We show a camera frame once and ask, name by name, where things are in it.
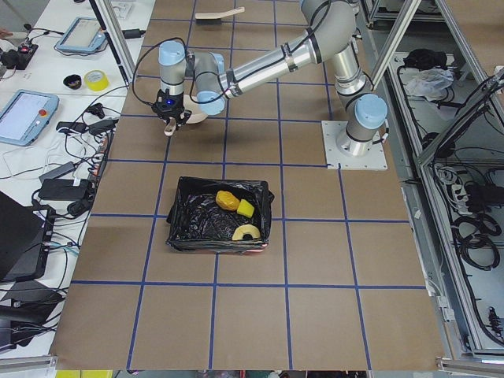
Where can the white crumpled cloth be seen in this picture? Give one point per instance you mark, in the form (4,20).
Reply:
(431,84)

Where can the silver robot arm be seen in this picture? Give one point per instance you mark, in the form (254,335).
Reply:
(327,37)

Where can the beige ring-shaped foam piece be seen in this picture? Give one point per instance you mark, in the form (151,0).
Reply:
(246,231)

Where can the black bag lined bin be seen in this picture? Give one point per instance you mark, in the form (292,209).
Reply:
(197,223)

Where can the yellow paper ball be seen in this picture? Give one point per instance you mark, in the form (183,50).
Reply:
(227,201)

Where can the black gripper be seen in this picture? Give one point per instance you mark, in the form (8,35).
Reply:
(176,103)

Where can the beige plastic dustpan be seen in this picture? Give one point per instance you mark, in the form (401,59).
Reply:
(192,113)

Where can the blue teach pendant far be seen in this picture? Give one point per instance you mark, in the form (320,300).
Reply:
(84,36)

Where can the beige hand brush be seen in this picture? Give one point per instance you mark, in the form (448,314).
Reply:
(217,17)

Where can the aluminium frame post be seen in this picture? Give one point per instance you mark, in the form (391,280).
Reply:
(117,40)

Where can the blue teach pendant near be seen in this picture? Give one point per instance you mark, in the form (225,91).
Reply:
(26,115)

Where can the yellow green sponge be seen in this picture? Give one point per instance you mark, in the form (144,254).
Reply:
(245,208)

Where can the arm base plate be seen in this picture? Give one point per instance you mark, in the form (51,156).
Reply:
(342,152)

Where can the blue teach pendant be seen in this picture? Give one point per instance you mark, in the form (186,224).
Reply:
(26,115)
(84,36)

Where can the yellow tape roll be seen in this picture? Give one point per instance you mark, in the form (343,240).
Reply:
(96,80)

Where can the black power adapter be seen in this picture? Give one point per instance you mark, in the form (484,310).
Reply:
(63,189)

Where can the black laptop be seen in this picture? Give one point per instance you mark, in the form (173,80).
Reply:
(26,233)

